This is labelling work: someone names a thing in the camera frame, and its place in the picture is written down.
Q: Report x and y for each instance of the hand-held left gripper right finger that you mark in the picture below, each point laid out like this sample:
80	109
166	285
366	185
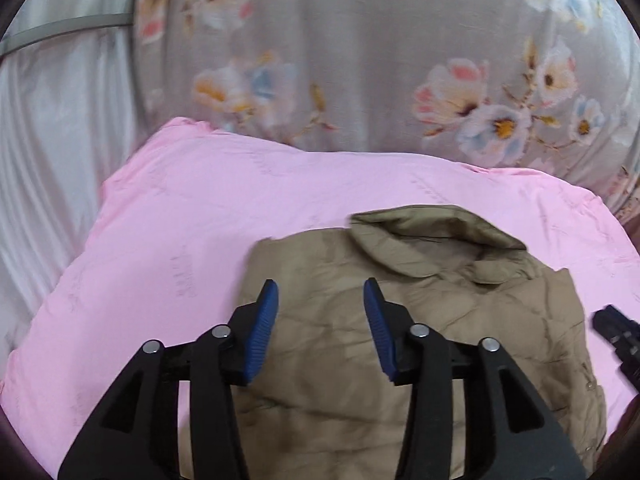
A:
376	317

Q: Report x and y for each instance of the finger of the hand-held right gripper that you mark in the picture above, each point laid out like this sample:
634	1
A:
617	332

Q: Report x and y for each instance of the pink quilt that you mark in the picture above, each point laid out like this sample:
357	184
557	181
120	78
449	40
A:
175	220

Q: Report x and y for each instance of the grey strip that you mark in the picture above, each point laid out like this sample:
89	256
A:
65	27

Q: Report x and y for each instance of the tan puffer jacket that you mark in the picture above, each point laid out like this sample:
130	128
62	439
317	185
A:
480	320

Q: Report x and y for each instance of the grey floral blanket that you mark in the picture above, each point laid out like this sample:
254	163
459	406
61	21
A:
370	60

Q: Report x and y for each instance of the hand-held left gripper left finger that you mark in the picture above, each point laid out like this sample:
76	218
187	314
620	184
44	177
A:
264	317

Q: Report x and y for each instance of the white satin cloth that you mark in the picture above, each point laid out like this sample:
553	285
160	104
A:
60	150

